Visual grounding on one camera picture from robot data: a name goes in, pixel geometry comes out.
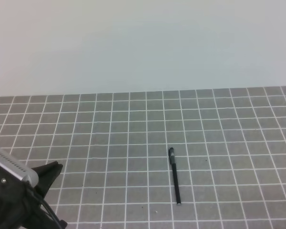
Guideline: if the grey grid tablecloth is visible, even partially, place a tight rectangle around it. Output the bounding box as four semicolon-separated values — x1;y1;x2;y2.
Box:
0;86;286;229

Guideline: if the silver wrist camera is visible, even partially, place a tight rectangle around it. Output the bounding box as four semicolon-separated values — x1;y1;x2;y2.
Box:
0;148;39;187

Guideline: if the black cable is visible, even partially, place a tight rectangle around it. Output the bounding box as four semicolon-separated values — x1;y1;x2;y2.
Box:
26;183;65;227

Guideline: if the translucent grey pen cap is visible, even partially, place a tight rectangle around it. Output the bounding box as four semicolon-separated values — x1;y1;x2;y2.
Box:
168;147;175;165

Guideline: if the black pen silver tip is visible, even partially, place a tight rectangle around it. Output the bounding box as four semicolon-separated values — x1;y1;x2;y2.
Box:
171;163;181;206

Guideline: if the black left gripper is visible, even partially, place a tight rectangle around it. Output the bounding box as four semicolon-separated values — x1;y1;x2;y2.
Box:
0;161;67;229

